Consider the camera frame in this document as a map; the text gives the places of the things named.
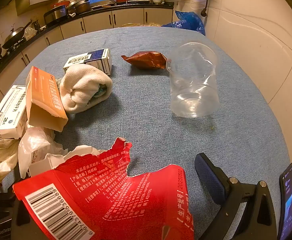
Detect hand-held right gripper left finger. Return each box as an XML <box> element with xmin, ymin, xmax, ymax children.
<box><xmin>11</xmin><ymin>199</ymin><xmax>40</xmax><ymax>233</ymax></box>

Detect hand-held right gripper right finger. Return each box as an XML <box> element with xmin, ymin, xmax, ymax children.
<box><xmin>194</xmin><ymin>152</ymin><xmax>278</xmax><ymax>240</ymax></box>

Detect torn red packet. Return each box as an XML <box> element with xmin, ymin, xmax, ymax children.
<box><xmin>12</xmin><ymin>137</ymin><xmax>195</xmax><ymax>240</ymax></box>

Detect clear plastic cup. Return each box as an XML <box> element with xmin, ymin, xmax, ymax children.
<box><xmin>166</xmin><ymin>42</ymin><xmax>220</xmax><ymax>118</ymax></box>

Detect white barcoded medicine box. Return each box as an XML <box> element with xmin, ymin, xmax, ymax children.
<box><xmin>0</xmin><ymin>85</ymin><xmax>28</xmax><ymax>142</ymax></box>

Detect orange medicine box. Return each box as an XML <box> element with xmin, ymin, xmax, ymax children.
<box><xmin>25</xmin><ymin>66</ymin><xmax>69</xmax><ymax>132</ymax></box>

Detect blue leaf-print medicine box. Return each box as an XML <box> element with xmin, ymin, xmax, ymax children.
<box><xmin>63</xmin><ymin>48</ymin><xmax>113</xmax><ymax>77</ymax></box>

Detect crumpled clear plastic bag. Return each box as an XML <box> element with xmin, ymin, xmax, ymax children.
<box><xmin>18</xmin><ymin>126</ymin><xmax>69</xmax><ymax>179</ymax></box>

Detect black smartphone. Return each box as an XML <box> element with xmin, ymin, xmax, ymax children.
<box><xmin>278</xmin><ymin>162</ymin><xmax>292</xmax><ymax>240</ymax></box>

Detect brown snack wrapper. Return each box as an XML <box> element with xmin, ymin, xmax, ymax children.
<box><xmin>121</xmin><ymin>51</ymin><xmax>171</xmax><ymax>70</ymax></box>

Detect rolled cream cloth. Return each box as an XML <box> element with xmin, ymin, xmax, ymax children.
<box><xmin>59</xmin><ymin>64</ymin><xmax>113</xmax><ymax>115</ymax></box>

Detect blue plastic bag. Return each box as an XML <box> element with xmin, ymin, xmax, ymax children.
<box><xmin>161</xmin><ymin>10</ymin><xmax>206</xmax><ymax>36</ymax></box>

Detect yellow plastic bag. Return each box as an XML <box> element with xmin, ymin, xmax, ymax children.
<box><xmin>122</xmin><ymin>22</ymin><xmax>161</xmax><ymax>27</ymax></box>

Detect cream kitchen base cabinets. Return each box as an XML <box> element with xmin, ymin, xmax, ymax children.
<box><xmin>0</xmin><ymin>6</ymin><xmax>174</xmax><ymax>105</ymax></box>

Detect lidded wok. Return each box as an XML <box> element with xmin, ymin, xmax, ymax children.
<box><xmin>1</xmin><ymin>20</ymin><xmax>34</xmax><ymax>49</ymax></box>

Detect white plastic bag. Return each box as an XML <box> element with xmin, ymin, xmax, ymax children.
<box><xmin>25</xmin><ymin>26</ymin><xmax>38</xmax><ymax>40</ymax></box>

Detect black kitchen countertop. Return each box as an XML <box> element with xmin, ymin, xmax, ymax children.
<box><xmin>0</xmin><ymin>2</ymin><xmax>174</xmax><ymax>92</ymax></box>

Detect steel rice cooker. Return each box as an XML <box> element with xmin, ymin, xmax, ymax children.
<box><xmin>44</xmin><ymin>5</ymin><xmax>68</xmax><ymax>25</ymax></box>

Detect stacked metal pots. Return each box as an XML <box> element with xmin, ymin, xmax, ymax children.
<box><xmin>67</xmin><ymin>0</ymin><xmax>91</xmax><ymax>15</ymax></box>

